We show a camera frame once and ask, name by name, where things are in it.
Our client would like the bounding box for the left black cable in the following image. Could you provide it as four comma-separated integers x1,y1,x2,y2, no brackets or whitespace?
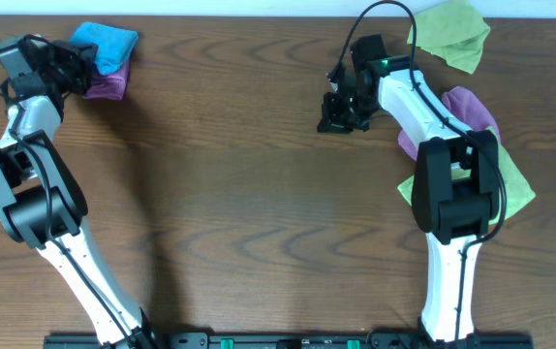
0,77,134,349

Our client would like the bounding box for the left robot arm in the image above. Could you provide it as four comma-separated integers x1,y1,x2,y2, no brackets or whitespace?
0,34,166,348

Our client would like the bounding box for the folded purple cloth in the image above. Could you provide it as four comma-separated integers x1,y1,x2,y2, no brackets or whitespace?
83,61,130,101

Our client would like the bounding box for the small green cloth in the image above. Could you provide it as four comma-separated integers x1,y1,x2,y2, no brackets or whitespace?
407,0,491,74

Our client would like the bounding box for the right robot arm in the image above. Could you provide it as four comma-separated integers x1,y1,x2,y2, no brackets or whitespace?
317,56,507,348

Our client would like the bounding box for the blue microfiber cloth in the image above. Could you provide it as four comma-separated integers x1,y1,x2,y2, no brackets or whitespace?
70,22,139,76

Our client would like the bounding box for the right black cable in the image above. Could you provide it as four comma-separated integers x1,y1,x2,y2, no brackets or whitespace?
328,0,509,349

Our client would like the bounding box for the crumpled purple cloth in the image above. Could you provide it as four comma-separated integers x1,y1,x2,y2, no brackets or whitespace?
397,85,502,162

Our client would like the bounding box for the large green cloth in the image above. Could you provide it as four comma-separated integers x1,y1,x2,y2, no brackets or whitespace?
397,126,536,220

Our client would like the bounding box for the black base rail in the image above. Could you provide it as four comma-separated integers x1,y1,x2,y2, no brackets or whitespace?
43,323,535,349

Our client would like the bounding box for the black cable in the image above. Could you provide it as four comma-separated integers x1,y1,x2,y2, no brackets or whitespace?
0,77,134,349
328,0,509,349

